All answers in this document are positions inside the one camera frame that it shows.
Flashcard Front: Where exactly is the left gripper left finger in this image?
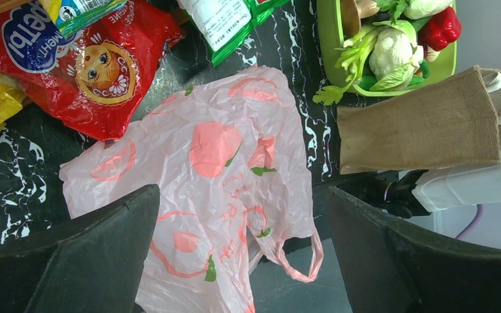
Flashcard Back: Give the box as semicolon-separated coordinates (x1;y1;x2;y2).
0;185;160;312

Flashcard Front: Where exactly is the red bell pepper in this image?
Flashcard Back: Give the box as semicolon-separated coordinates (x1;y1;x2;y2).
417;7;463;52

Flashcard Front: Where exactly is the white radish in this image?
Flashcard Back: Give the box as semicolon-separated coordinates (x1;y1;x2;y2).
404;0;453;20

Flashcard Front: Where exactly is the red cookie snack bag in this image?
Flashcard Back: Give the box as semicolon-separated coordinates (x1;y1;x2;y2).
0;1;183;141

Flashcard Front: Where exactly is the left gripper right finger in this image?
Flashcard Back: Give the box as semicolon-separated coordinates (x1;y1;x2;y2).
326;187;501;312

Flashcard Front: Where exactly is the green Chuba snack bag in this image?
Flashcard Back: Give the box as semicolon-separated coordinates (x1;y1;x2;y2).
178;0;287;67

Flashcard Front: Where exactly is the pink plastic grocery bag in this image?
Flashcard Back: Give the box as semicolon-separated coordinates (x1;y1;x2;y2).
59;66;324;312

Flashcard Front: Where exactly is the green lemon snack bag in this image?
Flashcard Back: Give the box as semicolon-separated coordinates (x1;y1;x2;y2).
39;0;127;37

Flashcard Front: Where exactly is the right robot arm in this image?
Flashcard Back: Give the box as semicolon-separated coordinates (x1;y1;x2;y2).
368;163;501;218

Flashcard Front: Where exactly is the green vegetable tray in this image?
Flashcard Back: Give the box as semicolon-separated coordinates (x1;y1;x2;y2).
317;0;457;98

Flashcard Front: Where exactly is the white cauliflower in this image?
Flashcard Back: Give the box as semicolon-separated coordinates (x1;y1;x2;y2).
369;27;424;91

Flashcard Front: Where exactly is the brown burlap tote bag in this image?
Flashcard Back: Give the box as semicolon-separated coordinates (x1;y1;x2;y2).
337;67;501;174

